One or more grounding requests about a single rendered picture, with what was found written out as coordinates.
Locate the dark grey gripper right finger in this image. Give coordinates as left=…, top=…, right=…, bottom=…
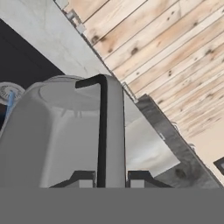
left=126, top=170, right=174, bottom=188

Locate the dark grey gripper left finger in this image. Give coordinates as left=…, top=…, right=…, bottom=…
left=49, top=170, right=97, bottom=188

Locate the grey jug with black handle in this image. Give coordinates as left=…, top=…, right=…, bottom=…
left=0, top=73, right=127, bottom=188

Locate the round grey sink drain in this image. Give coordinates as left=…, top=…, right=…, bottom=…
left=0, top=81, right=27, bottom=107

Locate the black sink basin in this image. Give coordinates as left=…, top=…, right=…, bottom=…
left=0, top=18, right=66, bottom=131

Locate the dark grey wooden cabinet front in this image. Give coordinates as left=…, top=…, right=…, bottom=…
left=136, top=94, right=224, bottom=188

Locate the dark flat rectangle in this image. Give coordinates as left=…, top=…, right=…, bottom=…
left=213, top=157, right=224, bottom=177

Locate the blue sponge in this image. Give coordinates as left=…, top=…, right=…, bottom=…
left=4, top=89, right=17, bottom=119

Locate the silver cabinet handle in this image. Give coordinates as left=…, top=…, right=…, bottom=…
left=66, top=9, right=87, bottom=34

